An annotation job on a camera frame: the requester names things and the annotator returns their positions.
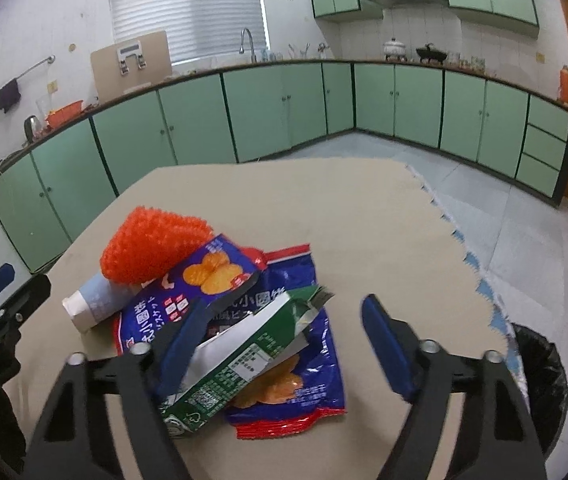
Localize metal towel rail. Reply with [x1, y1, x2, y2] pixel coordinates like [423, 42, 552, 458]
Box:
[0, 55, 56, 103]

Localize orange basin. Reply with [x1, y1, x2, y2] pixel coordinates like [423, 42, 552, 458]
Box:
[45, 100, 85, 128]

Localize dark towel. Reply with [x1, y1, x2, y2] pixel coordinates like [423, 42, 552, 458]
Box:
[0, 79, 22, 113]

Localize row of glass jars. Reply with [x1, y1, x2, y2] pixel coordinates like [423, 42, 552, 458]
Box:
[446, 50, 487, 72]

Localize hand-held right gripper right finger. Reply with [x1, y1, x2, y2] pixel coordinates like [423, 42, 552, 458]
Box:
[361, 295, 547, 480]

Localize orange foam fruit net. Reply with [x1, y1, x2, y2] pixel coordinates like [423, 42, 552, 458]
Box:
[100, 206, 213, 285]

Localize white window blind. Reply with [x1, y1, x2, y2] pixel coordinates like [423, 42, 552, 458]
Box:
[108, 0, 269, 66]

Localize blue white scalloped tablecloth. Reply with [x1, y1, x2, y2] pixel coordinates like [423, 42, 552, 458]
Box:
[406, 162, 520, 381]

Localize green base cabinets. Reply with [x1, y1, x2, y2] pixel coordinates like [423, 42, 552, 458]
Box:
[0, 59, 568, 275]

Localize green carton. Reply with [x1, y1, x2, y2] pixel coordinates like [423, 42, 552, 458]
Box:
[160, 285, 336, 440]

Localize white device on board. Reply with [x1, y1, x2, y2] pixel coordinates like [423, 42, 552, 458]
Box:
[116, 40, 147, 77]

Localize white paper cup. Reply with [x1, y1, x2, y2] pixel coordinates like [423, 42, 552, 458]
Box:
[61, 272, 152, 333]

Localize chrome faucet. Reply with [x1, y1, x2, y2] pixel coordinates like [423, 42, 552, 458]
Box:
[240, 28, 256, 63]

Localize beige board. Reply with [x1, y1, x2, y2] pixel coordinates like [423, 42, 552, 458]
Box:
[90, 30, 173, 102]

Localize beige table mat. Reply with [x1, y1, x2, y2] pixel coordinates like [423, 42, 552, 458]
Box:
[1, 157, 510, 480]

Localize black bag trash bin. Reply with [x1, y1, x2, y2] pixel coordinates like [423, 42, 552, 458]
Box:
[506, 322, 568, 458]

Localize white cooking pot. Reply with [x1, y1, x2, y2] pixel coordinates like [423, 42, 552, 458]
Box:
[383, 37, 406, 61]

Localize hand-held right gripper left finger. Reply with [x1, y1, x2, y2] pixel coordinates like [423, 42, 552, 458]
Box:
[24, 300, 215, 480]

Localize black wok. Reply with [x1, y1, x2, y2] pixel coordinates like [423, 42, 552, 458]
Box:
[415, 44, 447, 63]

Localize blue snack bag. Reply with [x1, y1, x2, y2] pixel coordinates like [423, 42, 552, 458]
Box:
[114, 234, 347, 441]

